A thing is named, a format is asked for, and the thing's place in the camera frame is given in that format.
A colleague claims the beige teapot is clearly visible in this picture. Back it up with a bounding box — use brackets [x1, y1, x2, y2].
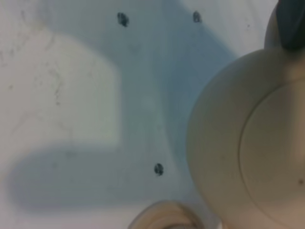
[185, 10, 305, 229]

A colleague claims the near beige teacup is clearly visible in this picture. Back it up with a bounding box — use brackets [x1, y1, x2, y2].
[128, 200, 205, 229]

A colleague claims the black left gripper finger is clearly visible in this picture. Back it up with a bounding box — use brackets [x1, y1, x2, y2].
[276, 0, 305, 51]

